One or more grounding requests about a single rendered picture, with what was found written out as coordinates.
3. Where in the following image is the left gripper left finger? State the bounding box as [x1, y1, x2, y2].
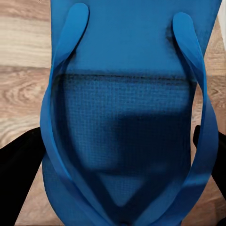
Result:
[0, 127, 46, 226]

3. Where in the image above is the sandal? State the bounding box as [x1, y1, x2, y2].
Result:
[40, 0, 222, 226]

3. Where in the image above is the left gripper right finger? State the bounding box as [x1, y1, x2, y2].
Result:
[193, 125, 226, 200]

